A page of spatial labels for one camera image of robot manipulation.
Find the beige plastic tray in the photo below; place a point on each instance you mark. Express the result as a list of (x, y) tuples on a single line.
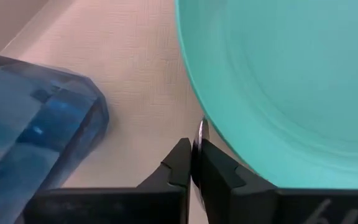
[(135, 62)]

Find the blue faceted plastic cup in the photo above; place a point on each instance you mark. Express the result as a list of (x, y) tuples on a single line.
[(42, 124)]

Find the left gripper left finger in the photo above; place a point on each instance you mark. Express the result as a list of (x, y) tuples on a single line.
[(179, 168)]

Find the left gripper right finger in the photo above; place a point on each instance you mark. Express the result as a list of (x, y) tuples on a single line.
[(219, 174)]

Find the turquoise round plate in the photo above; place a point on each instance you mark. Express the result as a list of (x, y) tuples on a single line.
[(291, 93)]

